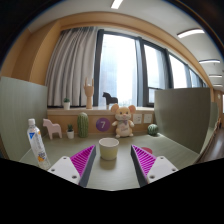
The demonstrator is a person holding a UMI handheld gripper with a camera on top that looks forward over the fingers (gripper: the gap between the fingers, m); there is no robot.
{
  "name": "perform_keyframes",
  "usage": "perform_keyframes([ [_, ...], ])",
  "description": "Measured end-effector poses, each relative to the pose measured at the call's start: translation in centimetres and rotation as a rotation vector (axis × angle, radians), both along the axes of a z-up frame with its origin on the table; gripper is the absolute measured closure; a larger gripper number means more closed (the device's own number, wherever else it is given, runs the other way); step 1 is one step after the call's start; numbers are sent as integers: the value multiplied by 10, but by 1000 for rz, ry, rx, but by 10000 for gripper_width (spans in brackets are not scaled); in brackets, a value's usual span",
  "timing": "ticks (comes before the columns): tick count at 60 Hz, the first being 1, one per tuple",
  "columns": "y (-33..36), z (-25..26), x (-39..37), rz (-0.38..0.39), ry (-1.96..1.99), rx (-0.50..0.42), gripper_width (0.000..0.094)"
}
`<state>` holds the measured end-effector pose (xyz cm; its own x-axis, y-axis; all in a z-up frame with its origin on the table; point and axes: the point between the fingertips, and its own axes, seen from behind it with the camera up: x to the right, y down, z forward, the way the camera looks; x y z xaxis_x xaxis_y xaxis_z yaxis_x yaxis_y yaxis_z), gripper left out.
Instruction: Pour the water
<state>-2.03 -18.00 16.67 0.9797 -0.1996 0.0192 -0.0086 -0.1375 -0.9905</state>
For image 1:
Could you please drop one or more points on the grey white curtain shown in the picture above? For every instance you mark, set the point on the grey white curtain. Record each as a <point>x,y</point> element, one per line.
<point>71,63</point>

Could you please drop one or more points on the small potted plant on table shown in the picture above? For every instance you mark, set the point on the small potted plant on table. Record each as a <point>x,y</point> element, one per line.
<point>70,131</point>

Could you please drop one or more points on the pale yellow paper cup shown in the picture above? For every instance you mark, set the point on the pale yellow paper cup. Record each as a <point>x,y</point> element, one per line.
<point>108,148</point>

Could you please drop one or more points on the plush mouse toy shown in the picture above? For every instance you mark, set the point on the plush mouse toy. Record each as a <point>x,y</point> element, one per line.
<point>123,122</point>

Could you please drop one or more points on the round green ceramic cactus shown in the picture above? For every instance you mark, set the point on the round green ceramic cactus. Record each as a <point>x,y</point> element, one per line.
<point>152,129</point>

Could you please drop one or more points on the white wall socket left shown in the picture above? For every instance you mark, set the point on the white wall socket left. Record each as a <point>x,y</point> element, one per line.
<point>137,118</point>

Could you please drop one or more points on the dark window frame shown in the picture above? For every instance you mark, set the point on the dark window frame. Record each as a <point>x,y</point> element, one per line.
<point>132,69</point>

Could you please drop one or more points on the black horse figure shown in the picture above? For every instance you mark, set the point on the black horse figure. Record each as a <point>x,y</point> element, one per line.
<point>110,99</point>

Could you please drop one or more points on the white wall socket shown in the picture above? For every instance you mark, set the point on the white wall socket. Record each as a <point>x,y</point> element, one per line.
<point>137,118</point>
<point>148,118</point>

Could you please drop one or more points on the small potted plant on sill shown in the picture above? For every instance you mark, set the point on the small potted plant on sill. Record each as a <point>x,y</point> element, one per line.
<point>66,104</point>

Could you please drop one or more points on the pink wooden horse figure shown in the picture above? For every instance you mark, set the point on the pink wooden horse figure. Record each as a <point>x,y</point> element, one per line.
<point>52,128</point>

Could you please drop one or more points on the clear plastic water bottle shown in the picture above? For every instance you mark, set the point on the clear plastic water bottle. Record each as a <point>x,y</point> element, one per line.
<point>37,146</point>

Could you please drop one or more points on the red round coaster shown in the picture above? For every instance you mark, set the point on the red round coaster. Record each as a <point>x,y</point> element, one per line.
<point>147,149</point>

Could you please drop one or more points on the green partition panel right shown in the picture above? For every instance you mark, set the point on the green partition panel right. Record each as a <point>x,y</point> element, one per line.
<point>183,115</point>

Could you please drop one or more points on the green partition panel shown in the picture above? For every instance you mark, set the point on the green partition panel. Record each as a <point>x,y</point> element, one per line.
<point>183,115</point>
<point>19,101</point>

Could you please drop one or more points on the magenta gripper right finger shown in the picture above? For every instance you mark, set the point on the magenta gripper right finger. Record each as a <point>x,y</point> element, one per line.
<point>150,168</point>

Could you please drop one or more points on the tall green ceramic cactus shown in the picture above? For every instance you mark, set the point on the tall green ceramic cactus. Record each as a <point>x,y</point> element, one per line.
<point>83,124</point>

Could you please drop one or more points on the wooden hand model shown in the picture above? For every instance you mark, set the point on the wooden hand model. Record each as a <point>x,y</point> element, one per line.
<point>89,91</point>

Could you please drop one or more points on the purple number seven sticker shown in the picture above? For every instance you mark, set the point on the purple number seven sticker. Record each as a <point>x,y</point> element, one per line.
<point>103,124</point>

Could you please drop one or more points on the white wall socket right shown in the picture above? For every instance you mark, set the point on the white wall socket right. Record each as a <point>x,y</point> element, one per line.
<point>148,118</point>

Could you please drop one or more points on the green partition panel left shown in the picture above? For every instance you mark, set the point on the green partition panel left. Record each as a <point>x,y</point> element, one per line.
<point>19,101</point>

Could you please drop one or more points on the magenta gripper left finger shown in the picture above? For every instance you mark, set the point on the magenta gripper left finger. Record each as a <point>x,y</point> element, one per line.
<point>76,168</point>

